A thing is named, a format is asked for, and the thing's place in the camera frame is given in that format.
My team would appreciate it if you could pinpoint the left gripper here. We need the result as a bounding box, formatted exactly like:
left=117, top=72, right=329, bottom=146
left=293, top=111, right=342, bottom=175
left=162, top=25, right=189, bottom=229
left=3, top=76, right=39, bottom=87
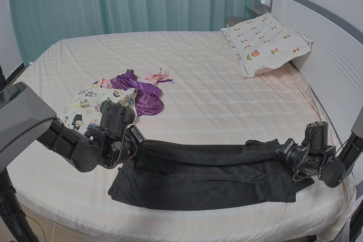
left=111, top=133, right=141, bottom=164

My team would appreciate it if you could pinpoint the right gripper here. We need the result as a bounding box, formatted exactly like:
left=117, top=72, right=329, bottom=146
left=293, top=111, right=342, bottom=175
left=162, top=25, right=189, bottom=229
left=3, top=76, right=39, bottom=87
left=276, top=147, right=309, bottom=172

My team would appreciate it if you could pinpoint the black garment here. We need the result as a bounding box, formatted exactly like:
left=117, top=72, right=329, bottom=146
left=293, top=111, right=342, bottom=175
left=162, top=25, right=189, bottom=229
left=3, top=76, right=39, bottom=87
left=108, top=138, right=314, bottom=211

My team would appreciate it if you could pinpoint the bed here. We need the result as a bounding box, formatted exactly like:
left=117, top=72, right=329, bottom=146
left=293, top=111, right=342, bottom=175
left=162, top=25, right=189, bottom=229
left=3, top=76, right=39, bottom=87
left=6, top=0, right=363, bottom=242

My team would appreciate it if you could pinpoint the purple satin garment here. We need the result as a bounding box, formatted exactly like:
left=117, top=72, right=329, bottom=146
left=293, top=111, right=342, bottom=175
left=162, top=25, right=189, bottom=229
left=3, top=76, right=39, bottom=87
left=110, top=69, right=174, bottom=117

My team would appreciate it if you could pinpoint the white printed pyjama garment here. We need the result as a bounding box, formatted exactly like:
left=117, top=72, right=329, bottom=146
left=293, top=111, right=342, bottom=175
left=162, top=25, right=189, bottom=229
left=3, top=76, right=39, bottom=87
left=61, top=81, right=138, bottom=134

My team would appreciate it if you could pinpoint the pink garment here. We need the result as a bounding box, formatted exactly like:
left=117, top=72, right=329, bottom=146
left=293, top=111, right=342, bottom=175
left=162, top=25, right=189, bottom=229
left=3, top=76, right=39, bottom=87
left=98, top=67, right=172, bottom=89

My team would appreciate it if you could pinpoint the white printed pillow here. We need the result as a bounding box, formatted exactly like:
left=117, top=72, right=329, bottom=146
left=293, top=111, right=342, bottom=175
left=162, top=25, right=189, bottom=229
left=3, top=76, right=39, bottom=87
left=221, top=14, right=313, bottom=78

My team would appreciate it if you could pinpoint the grey bedside table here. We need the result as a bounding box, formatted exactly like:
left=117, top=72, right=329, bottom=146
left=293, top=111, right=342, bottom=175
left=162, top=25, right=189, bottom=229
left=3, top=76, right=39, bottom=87
left=226, top=0, right=270, bottom=29

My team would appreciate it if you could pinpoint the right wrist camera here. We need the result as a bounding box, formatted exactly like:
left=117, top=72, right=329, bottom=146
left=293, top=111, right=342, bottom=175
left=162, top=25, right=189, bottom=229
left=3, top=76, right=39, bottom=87
left=279, top=138, right=298, bottom=155

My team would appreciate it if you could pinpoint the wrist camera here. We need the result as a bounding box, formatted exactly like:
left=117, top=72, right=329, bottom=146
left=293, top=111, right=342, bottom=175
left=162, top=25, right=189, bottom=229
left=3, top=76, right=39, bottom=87
left=129, top=125, right=147, bottom=147
left=279, top=138, right=298, bottom=155

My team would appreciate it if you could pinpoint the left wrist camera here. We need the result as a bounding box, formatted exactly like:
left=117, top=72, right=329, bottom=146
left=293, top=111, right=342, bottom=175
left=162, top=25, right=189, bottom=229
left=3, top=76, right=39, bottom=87
left=129, top=125, right=147, bottom=147

